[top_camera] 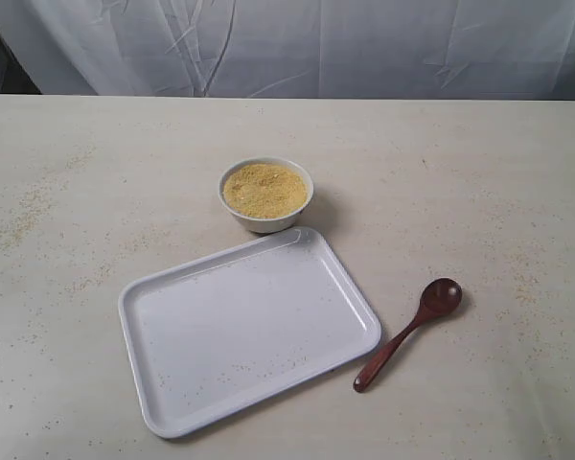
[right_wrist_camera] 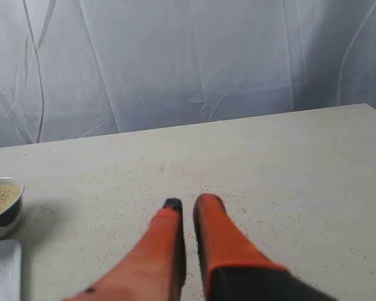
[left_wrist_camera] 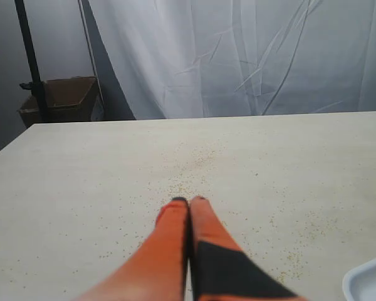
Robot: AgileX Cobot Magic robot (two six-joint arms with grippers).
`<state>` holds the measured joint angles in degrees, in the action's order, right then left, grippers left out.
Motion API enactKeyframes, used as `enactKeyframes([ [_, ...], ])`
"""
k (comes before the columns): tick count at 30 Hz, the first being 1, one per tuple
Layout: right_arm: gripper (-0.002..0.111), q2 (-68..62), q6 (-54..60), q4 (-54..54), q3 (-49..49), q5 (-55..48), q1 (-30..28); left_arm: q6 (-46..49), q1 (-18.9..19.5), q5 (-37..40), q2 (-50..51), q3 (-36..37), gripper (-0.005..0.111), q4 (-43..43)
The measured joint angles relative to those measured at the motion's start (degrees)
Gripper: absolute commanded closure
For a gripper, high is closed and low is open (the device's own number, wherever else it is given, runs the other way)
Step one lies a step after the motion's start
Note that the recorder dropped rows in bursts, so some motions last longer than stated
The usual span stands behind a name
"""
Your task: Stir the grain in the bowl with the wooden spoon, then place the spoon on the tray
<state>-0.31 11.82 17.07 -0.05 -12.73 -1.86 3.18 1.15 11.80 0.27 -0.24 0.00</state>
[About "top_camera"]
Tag tan granular powder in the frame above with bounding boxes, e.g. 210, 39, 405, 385
222, 163, 309, 219

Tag white backdrop cloth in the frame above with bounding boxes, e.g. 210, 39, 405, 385
0, 0, 575, 100

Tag white ceramic bowl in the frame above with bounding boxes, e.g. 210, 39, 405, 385
218, 157, 314, 234

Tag white rectangular tray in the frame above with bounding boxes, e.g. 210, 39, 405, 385
118, 226, 381, 439

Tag dark brown wooden spoon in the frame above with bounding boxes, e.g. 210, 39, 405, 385
353, 278, 463, 393

